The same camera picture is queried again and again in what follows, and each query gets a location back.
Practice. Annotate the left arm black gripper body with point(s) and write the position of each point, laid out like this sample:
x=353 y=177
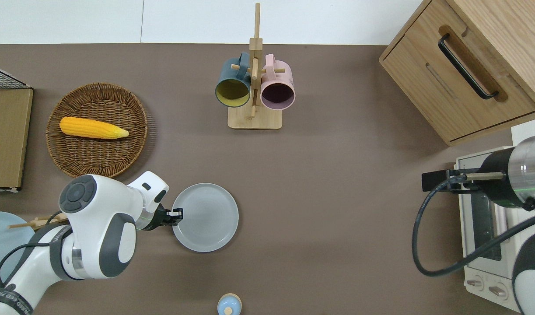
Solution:
x=161 y=218

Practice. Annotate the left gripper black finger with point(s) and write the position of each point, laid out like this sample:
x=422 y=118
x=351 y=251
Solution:
x=176 y=211
x=175 y=217

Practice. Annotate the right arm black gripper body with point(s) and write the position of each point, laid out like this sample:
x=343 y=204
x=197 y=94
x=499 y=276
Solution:
x=435 y=180

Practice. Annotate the gray ceramic plate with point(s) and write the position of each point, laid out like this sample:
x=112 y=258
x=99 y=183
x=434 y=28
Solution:
x=206 y=218

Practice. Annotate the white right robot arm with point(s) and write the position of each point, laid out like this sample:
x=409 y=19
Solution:
x=529 y=170

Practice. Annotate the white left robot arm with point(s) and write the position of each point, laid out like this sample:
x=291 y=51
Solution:
x=96 y=210

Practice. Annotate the wooden plate rack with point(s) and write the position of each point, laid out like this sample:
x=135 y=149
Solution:
x=40 y=222

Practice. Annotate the light blue plate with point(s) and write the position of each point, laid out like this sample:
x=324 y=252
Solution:
x=5 y=245

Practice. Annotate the white toaster oven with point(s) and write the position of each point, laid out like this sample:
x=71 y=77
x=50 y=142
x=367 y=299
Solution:
x=473 y=218

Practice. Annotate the brown wicker basket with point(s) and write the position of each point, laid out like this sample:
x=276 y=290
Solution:
x=96 y=157

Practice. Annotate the wooden drawer cabinet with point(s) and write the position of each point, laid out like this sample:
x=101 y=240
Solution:
x=424 y=87

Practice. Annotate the brown table mat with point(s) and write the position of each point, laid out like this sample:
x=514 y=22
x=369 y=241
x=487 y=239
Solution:
x=337 y=197

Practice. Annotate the blue dome on wooden base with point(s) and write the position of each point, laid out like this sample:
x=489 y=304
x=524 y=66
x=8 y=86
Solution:
x=229 y=305

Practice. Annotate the silver toaster knob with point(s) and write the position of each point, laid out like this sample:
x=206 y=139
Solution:
x=475 y=284
x=498 y=292

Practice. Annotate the yellow corn cob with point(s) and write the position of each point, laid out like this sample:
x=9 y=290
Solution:
x=92 y=127

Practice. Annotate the wooden mug tree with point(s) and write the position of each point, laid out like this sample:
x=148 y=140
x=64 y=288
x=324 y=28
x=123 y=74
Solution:
x=255 y=120

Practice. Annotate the teal mug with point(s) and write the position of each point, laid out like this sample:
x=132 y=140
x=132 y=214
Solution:
x=230 y=76

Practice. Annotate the pink mug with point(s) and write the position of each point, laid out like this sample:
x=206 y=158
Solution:
x=281 y=76

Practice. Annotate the wooden board shelf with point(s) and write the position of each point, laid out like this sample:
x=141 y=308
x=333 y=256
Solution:
x=7 y=140

